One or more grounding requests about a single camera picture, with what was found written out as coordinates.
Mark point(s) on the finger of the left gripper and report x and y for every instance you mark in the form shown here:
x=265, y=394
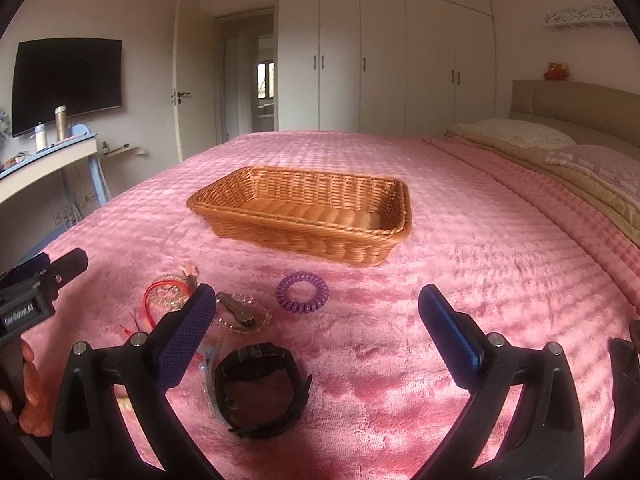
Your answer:
x=65, y=269

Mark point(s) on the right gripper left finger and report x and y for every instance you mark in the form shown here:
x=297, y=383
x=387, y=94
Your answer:
x=90, y=439

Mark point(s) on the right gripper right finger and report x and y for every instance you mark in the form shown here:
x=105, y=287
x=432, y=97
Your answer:
x=545, y=436

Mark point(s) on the left hand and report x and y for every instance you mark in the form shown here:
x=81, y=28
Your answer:
x=35, y=418

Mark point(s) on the white and blue desk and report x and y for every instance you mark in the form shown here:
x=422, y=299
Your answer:
x=54, y=160

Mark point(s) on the white bottle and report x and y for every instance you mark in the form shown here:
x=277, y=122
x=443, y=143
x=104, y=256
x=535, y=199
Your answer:
x=41, y=137

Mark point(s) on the metallic thermos bottle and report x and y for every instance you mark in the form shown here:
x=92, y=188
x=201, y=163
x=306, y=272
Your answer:
x=60, y=117

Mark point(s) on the black wrist watch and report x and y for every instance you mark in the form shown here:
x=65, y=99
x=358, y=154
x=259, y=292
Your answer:
x=259, y=391

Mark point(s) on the metal hair clip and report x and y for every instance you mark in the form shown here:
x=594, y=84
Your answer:
x=241, y=314

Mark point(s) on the pink plush bedspread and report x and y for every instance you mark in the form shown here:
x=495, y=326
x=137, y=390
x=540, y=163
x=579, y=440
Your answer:
x=511, y=247

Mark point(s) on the white room door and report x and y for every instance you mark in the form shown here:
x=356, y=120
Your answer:
x=174, y=81

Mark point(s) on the pink patterned pillow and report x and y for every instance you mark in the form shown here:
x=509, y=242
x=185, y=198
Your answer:
x=616, y=171

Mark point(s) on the woven wicker basket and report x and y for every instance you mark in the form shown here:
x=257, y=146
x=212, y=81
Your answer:
x=348, y=218

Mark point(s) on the white dotted pillow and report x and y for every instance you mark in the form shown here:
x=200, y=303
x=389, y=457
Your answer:
x=514, y=132

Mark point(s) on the beige bed headboard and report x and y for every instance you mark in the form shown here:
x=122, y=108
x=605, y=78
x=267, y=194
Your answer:
x=611, y=111

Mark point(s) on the orange plush toy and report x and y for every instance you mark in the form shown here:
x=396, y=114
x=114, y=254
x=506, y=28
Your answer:
x=556, y=72

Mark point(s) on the white wardrobe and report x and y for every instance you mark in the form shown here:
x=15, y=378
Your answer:
x=386, y=67

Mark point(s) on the small wooden wall shelf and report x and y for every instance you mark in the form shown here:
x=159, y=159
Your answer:
x=126, y=149

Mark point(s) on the black wall television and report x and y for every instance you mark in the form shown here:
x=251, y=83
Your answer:
x=82, y=74

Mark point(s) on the white ornate wall shelf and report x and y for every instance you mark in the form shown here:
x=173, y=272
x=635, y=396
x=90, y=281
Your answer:
x=596, y=16

